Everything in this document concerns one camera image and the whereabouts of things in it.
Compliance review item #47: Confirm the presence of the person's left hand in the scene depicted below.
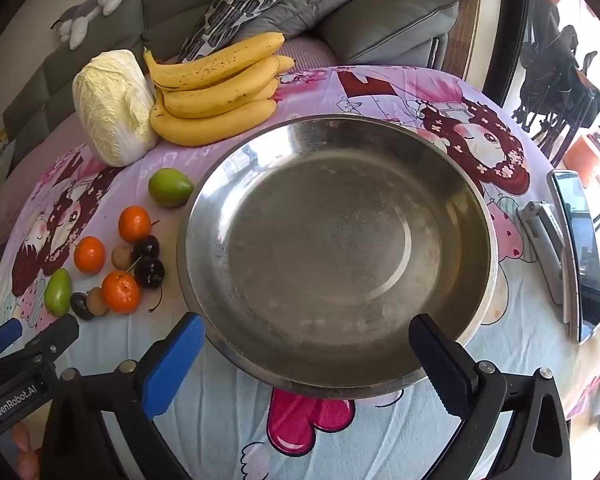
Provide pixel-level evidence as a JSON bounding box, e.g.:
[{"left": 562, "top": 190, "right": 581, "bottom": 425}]
[{"left": 12, "top": 422, "right": 43, "bottom": 480}]

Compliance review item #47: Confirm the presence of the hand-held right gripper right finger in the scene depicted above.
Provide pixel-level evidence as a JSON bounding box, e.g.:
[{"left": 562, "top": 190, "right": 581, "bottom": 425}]
[{"left": 408, "top": 313, "right": 573, "bottom": 480}]

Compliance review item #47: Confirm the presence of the grey leather cushion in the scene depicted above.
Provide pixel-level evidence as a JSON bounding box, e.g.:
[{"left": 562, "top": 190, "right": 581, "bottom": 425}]
[{"left": 320, "top": 0, "right": 461, "bottom": 68}]

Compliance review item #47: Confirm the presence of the yellow banana bunch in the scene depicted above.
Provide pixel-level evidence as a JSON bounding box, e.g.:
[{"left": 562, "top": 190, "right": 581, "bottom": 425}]
[{"left": 143, "top": 32, "right": 297, "bottom": 147}]

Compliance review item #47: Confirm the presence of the stainless steel basin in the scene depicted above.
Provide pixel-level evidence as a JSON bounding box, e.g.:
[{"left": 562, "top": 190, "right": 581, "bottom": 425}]
[{"left": 176, "top": 114, "right": 499, "bottom": 401}]

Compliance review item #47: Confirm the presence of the slim green jujube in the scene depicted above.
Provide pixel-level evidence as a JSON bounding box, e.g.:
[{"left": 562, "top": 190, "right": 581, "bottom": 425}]
[{"left": 43, "top": 268, "right": 73, "bottom": 318}]

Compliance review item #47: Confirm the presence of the orange mandarin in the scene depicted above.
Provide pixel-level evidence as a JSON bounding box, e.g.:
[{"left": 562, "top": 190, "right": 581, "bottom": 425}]
[
  {"left": 73, "top": 236, "right": 107, "bottom": 275},
  {"left": 118, "top": 206, "right": 152, "bottom": 244},
  {"left": 101, "top": 270, "right": 142, "bottom": 315}
]

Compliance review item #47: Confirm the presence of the dark cherry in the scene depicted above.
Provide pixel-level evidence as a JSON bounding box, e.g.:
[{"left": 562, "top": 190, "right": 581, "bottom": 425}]
[
  {"left": 131, "top": 234, "right": 161, "bottom": 262},
  {"left": 134, "top": 257, "right": 166, "bottom": 290}
]

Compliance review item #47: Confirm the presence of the dark plum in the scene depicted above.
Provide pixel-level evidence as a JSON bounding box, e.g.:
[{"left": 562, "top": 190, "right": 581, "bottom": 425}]
[{"left": 69, "top": 292, "right": 95, "bottom": 322}]

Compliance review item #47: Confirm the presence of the napa cabbage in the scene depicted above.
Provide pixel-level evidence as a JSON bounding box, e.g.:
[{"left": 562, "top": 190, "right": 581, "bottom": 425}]
[{"left": 72, "top": 49, "right": 160, "bottom": 168}]

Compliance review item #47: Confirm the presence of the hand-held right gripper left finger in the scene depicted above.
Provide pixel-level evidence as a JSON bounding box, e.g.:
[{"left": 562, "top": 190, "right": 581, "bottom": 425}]
[{"left": 40, "top": 311, "right": 207, "bottom": 480}]

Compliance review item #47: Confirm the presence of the black and white patterned pillow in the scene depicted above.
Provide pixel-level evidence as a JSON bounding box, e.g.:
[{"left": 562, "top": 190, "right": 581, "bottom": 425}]
[{"left": 180, "top": 0, "right": 311, "bottom": 63}]

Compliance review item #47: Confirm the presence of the pink cartoon printed tablecloth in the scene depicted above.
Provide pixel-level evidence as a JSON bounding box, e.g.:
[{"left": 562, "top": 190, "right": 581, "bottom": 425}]
[{"left": 0, "top": 64, "right": 600, "bottom": 480}]

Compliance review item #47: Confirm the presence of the terracotta flower pot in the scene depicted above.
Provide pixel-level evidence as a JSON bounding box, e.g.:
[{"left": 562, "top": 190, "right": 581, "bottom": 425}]
[{"left": 562, "top": 132, "right": 600, "bottom": 186}]

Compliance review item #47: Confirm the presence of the grey sofa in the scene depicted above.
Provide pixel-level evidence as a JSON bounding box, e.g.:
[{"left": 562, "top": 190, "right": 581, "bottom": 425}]
[{"left": 0, "top": 0, "right": 461, "bottom": 261}]

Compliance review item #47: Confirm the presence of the black folding chair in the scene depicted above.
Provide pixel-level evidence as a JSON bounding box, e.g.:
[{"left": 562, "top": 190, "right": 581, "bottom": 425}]
[{"left": 512, "top": 0, "right": 600, "bottom": 166}]

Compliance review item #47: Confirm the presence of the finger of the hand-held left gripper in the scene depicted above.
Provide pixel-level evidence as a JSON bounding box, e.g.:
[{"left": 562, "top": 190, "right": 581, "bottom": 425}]
[
  {"left": 0, "top": 313, "right": 81, "bottom": 372},
  {"left": 0, "top": 317, "right": 24, "bottom": 361}
]

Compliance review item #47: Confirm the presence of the grey fabric pillow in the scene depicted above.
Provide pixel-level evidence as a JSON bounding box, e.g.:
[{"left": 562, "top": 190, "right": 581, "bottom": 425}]
[{"left": 235, "top": 0, "right": 381, "bottom": 41}]

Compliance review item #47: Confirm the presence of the black smartphone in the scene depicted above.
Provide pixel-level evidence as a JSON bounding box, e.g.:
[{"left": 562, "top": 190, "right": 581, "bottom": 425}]
[{"left": 547, "top": 170, "right": 600, "bottom": 345}]

